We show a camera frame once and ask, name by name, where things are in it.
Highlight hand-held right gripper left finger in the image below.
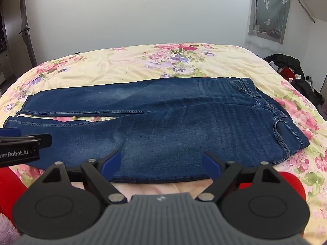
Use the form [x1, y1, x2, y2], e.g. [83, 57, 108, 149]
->
[42, 150, 128, 205]

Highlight metal door handle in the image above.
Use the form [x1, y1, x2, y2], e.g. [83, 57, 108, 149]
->
[18, 24, 31, 37]

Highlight floral yellow bed blanket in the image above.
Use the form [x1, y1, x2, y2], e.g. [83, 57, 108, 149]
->
[0, 42, 327, 245]

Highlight grey door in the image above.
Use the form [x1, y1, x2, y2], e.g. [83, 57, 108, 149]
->
[0, 0, 38, 88]

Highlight pale pink sheet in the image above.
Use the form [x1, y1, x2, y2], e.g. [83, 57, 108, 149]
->
[70, 178, 217, 201]

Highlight curtain rod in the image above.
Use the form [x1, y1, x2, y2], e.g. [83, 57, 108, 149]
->
[287, 0, 317, 24]

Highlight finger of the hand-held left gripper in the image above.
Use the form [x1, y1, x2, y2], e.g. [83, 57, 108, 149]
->
[0, 129, 22, 143]
[15, 133, 53, 149]

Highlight pile of dark clothes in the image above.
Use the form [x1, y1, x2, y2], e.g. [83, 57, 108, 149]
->
[263, 53, 325, 106]

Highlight pink fluffy cloth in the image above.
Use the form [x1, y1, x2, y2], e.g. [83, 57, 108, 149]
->
[0, 212, 21, 245]

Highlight grey patterned window curtain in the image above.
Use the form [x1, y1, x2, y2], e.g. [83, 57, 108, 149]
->
[248, 0, 292, 45]

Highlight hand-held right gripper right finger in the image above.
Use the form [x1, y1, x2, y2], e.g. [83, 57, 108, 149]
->
[195, 151, 281, 203]

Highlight blue denim pants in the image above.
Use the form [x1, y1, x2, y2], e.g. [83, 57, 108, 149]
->
[4, 77, 310, 184]

